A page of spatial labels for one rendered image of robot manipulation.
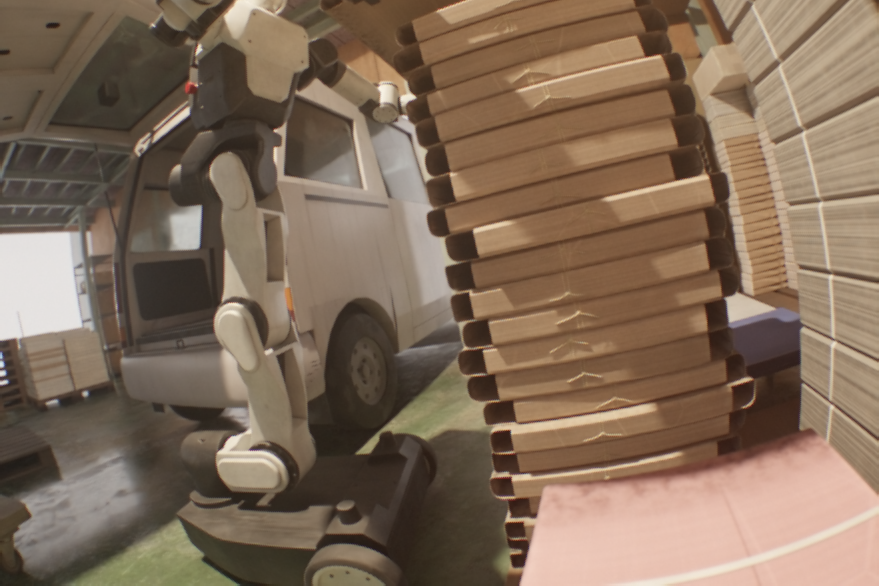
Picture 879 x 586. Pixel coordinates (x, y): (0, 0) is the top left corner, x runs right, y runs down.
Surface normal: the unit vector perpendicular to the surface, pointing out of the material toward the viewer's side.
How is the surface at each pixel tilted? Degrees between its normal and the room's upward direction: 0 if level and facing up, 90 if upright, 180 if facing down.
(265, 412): 90
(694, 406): 90
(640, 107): 90
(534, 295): 90
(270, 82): 100
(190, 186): 113
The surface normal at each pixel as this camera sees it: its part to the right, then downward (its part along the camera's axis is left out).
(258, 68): 0.86, -0.03
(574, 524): -0.22, -0.98
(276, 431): -0.11, 0.00
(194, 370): -0.32, -0.02
